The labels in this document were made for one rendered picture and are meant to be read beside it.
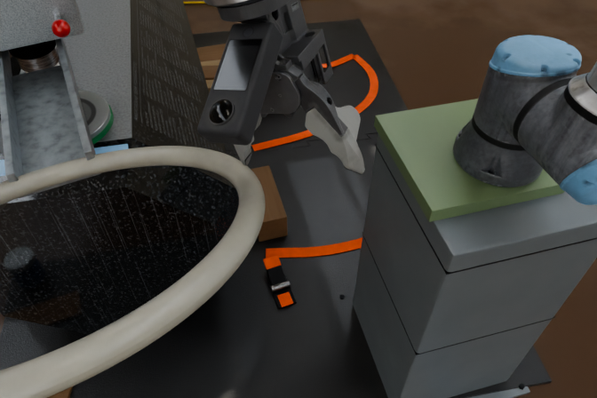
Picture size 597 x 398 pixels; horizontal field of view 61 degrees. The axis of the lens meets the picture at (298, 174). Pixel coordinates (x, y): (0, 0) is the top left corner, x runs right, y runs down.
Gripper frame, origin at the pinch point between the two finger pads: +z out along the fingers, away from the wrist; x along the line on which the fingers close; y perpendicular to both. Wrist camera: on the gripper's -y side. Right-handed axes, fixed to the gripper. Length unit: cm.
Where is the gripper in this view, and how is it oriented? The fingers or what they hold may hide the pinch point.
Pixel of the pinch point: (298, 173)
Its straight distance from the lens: 56.5
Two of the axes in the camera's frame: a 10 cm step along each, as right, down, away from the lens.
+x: -8.7, -0.7, 4.8
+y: 4.1, -6.3, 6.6
